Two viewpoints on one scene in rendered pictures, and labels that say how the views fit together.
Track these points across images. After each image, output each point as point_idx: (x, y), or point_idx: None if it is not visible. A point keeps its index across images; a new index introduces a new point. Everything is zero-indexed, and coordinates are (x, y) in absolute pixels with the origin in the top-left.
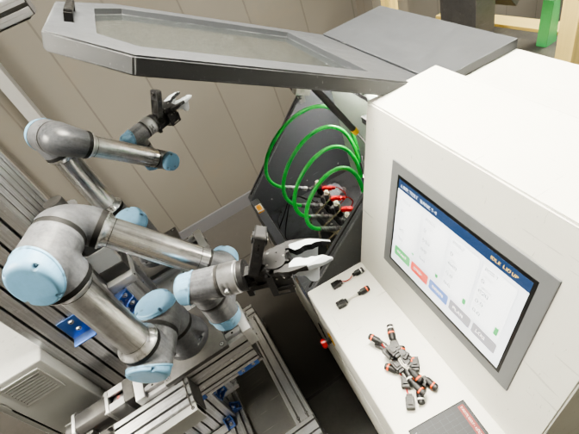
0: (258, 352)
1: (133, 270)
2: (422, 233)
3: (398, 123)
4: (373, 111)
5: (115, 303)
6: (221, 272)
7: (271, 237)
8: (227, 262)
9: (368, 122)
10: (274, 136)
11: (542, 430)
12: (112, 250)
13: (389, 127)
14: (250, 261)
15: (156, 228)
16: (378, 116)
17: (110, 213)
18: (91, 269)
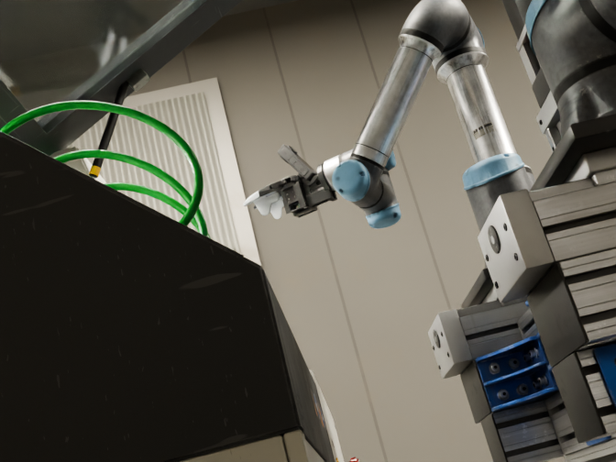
0: (474, 416)
1: (542, 115)
2: None
3: (100, 176)
4: (85, 159)
5: (459, 118)
6: (338, 159)
7: (297, 346)
8: (330, 159)
9: (88, 169)
10: (130, 108)
11: None
12: (523, 59)
13: (99, 179)
14: (309, 165)
15: (554, 81)
16: (90, 165)
17: (398, 38)
18: (436, 73)
